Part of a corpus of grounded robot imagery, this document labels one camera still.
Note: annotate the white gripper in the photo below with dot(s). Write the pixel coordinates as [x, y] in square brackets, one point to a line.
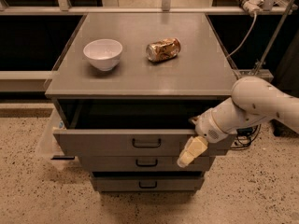
[207, 126]

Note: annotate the grey top drawer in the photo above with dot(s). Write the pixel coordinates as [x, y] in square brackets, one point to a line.
[128, 127]

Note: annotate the grey drawer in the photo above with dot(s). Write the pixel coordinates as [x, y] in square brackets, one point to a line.
[128, 127]
[150, 183]
[142, 164]

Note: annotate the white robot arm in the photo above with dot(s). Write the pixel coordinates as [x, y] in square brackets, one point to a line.
[253, 101]

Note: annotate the grey drawer cabinet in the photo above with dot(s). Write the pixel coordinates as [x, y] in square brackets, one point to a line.
[199, 72]

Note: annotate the grey bottom drawer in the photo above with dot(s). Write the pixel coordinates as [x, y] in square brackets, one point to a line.
[150, 183]

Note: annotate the grey middle drawer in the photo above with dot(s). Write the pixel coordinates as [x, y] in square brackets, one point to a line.
[142, 164]

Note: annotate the blue electronic box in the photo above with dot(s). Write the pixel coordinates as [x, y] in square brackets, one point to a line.
[245, 131]

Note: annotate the crushed gold soda can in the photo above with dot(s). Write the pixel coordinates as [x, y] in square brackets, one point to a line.
[163, 50]

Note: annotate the white ceramic bowl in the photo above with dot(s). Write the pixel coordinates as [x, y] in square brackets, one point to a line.
[103, 54]

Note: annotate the white power strip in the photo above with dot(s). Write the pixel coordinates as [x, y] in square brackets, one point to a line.
[250, 5]

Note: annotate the clear plastic storage bin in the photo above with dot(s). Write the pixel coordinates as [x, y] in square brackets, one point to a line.
[48, 149]

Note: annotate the metal diagonal strut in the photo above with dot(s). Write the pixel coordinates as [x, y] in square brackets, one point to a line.
[257, 67]

